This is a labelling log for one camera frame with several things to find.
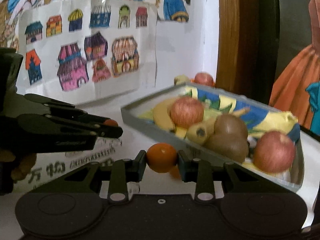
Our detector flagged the person's left hand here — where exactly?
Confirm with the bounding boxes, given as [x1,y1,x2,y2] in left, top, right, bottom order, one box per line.
[1,151,37,191]

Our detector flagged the yellow banana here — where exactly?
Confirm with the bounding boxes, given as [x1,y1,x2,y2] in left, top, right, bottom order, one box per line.
[186,107,250,145]
[152,97,187,139]

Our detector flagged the background yellow-green fruit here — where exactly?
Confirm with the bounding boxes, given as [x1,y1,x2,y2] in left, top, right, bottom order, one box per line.
[174,75,190,85]

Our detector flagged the brown wooden frame post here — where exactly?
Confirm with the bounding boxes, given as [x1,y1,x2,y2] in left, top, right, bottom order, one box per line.
[216,0,259,96]

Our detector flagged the grey cardboard tray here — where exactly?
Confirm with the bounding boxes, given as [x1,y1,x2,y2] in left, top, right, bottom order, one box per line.
[121,83,304,192]

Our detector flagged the colourful drawing tray liner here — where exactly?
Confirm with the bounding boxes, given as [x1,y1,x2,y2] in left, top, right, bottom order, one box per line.
[137,86,301,176]

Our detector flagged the white printed table mat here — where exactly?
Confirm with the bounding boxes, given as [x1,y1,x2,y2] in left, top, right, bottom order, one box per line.
[0,100,320,230]

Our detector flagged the small orange fruit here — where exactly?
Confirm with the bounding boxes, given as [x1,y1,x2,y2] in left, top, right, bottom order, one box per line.
[103,119,119,127]

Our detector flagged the lady in orange dress poster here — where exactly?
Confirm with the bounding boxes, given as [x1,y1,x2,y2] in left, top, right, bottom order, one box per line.
[269,0,319,134]

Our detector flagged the orange small tomato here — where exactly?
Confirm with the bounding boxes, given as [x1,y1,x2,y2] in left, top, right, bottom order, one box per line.
[146,142,177,173]

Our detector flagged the background red apple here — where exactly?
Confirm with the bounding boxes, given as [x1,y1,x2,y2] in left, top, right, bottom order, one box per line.
[194,72,215,87]

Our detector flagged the brown kiwi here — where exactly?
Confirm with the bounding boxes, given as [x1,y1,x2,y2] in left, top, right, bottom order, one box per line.
[214,114,248,139]
[203,133,249,163]

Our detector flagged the houses drawing paper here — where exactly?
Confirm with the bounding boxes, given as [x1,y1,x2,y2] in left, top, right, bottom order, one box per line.
[17,0,157,105]

